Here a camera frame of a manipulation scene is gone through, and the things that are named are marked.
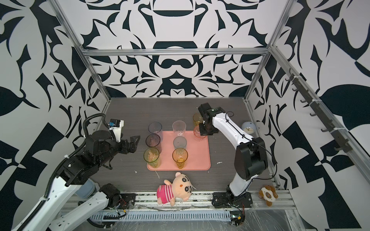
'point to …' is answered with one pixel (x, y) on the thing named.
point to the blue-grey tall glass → (155, 127)
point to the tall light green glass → (151, 155)
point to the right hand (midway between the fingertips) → (206, 132)
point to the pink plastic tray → (199, 158)
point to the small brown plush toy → (268, 193)
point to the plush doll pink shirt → (181, 188)
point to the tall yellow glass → (179, 155)
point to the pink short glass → (197, 132)
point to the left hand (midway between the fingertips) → (130, 133)
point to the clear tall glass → (179, 127)
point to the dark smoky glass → (153, 140)
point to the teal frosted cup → (179, 142)
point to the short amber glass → (197, 119)
